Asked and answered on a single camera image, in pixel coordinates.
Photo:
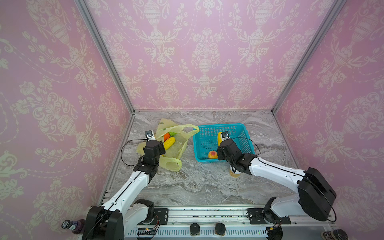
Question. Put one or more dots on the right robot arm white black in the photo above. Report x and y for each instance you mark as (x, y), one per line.
(313, 195)

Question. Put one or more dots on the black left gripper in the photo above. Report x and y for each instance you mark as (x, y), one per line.
(162, 151)

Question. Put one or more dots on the aluminium frame post right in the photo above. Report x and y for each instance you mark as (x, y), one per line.
(319, 35)

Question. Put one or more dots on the purple bottle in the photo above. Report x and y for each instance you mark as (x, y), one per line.
(77, 227)

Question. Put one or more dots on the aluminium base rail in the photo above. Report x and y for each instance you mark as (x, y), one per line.
(240, 225)

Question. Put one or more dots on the yellow toy corn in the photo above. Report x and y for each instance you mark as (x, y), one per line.
(169, 143)

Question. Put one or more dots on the aluminium frame post left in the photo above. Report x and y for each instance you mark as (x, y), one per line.
(101, 46)

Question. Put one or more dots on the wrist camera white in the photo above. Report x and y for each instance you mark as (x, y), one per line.
(225, 136)
(149, 135)

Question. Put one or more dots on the yellow toy banana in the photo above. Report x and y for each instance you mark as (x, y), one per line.
(219, 138)

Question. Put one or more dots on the black knob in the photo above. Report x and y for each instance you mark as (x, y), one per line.
(195, 229)
(220, 229)

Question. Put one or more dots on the orange toy fruit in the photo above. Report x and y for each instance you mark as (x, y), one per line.
(166, 136)

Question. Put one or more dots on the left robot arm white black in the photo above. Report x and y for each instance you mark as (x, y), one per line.
(123, 212)

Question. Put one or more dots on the teal plastic basket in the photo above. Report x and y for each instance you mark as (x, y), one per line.
(205, 140)

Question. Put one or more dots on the black knob left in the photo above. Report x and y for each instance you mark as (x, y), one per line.
(195, 229)

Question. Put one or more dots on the black knob right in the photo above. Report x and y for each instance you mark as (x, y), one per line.
(220, 229)

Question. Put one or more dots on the yellow toy fruit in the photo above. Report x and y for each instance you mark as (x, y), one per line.
(213, 155)

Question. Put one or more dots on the small white round object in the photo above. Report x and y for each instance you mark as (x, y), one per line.
(234, 173)

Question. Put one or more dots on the aluminium frame post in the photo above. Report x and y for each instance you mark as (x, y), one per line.
(319, 35)
(101, 46)

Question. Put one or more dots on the dark jar bottom right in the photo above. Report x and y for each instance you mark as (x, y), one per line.
(337, 234)

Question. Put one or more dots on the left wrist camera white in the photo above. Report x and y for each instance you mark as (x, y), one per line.
(149, 135)

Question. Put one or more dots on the circuit board with wires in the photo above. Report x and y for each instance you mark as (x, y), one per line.
(147, 231)

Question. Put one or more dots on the yellow-green plastic bag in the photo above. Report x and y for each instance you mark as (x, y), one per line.
(171, 160)

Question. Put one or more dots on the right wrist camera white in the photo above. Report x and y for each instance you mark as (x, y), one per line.
(225, 136)

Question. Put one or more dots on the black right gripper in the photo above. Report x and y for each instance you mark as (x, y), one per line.
(226, 144)

